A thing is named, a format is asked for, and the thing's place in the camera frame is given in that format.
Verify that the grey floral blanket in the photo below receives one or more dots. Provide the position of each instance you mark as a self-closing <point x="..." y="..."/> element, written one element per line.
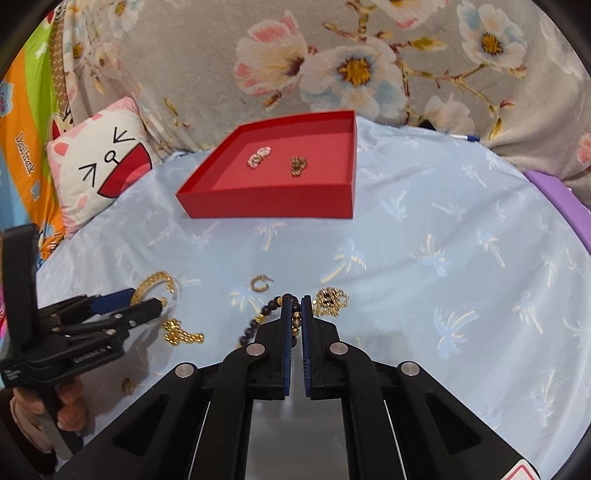
<point x="207" y="69"/>

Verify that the red shallow tray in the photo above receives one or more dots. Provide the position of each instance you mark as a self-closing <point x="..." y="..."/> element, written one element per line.
<point x="277" y="203"/>

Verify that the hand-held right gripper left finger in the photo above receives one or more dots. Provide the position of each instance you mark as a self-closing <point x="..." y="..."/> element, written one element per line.
<point x="290" y="332"/>

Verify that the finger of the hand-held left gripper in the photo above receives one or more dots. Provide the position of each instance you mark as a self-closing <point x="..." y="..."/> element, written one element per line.
<point x="115" y="300"/>
<point x="138" y="311"/>

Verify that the person's left hand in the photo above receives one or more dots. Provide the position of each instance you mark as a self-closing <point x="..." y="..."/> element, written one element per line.
<point x="69" y="408"/>

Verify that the colourful printed cloth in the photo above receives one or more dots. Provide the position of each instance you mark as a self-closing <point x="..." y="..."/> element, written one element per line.
<point x="23" y="138"/>

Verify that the cat face cushion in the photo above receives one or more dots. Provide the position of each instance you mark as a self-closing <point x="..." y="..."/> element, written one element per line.
<point x="92" y="152"/>

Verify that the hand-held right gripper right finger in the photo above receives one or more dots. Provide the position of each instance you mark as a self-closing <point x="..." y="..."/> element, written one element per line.
<point x="308" y="332"/>

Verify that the gold wristwatch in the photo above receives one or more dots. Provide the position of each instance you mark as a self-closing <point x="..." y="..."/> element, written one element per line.
<point x="298" y="165"/>

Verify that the purple object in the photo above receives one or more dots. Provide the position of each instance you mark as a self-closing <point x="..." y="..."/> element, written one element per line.
<point x="554" y="189"/>

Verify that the white blue pen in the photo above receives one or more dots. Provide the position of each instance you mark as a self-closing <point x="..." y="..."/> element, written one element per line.
<point x="464" y="136"/>

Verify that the gold hoop earring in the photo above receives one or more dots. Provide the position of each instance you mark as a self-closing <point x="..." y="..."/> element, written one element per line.
<point x="253" y="284"/>

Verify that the thin gold bangle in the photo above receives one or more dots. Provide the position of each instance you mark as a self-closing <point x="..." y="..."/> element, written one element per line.
<point x="154" y="278"/>

